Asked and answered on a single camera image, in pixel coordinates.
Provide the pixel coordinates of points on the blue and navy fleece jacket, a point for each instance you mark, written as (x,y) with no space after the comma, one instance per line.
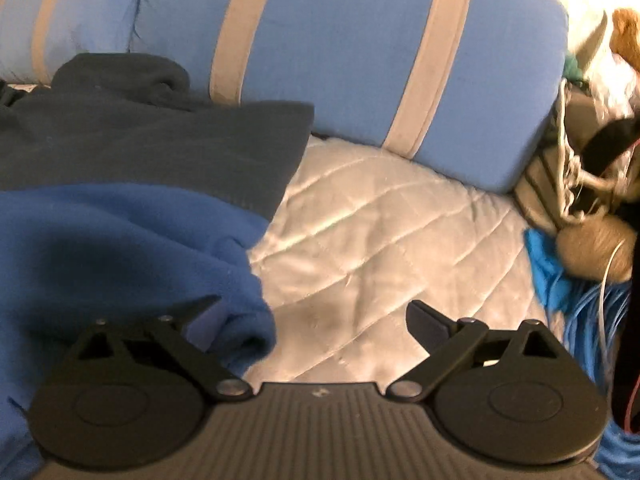
(125,240)

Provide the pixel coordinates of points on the beige plush toy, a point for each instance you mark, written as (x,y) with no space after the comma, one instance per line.
(590,250)

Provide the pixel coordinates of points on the clear plastic bag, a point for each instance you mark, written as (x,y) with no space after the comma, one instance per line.
(610,85)

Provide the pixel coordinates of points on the bright blue cloth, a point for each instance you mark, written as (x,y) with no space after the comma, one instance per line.
(542,260)

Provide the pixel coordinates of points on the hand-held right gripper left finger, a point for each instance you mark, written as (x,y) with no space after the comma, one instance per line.
(205,326)

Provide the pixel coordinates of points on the beige striped bag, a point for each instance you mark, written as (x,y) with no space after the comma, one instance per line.
(542,190)

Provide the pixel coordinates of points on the brown teddy bear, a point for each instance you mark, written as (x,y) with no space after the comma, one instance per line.
(627,35)

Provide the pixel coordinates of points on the black backpack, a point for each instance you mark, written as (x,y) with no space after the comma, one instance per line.
(612,140)

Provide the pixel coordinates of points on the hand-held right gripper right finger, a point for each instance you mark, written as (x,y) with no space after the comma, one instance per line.
(425,326)

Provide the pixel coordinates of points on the blue striped pillow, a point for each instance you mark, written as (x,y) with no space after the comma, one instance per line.
(340,60)
(90,10)

